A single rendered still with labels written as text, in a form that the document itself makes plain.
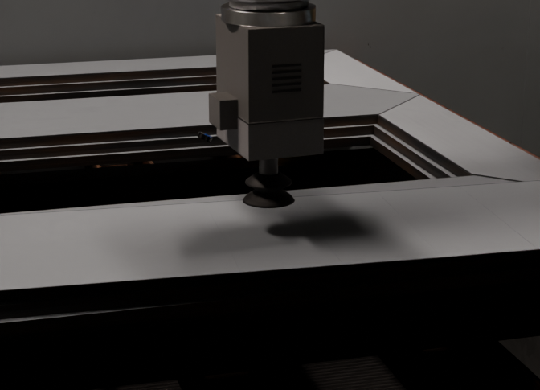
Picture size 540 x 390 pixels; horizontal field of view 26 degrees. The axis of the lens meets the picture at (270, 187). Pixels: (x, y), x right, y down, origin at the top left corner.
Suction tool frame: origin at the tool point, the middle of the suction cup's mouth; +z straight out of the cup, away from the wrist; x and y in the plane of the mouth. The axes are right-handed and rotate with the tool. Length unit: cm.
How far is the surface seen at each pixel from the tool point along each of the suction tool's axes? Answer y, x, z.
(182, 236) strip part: -1.3, -7.2, 2.7
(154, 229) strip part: -3.6, -8.9, 2.7
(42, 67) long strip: -77, -6, 3
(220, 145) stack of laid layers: -36.4, 7.2, 5.0
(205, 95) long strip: -52, 10, 3
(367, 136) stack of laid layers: -34.4, 24.7, 5.0
